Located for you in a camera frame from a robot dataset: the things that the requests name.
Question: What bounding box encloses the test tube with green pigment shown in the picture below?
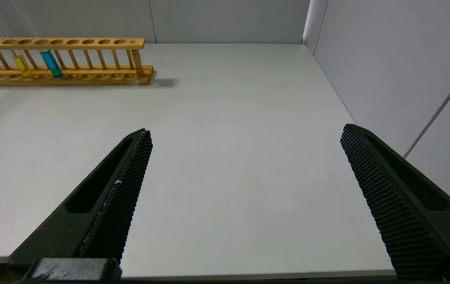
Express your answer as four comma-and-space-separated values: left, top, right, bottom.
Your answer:
10, 0, 64, 78

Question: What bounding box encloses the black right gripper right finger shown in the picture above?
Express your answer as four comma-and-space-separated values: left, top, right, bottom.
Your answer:
340, 124, 450, 280

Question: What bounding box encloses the test tube with yellow pigment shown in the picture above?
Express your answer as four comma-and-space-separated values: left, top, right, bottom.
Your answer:
0, 0, 33, 78

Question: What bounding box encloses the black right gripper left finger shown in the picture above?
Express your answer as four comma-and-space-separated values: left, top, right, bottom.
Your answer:
7, 129, 153, 277

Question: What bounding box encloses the wooden test tube rack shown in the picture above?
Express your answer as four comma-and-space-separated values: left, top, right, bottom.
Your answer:
0, 37, 154, 86

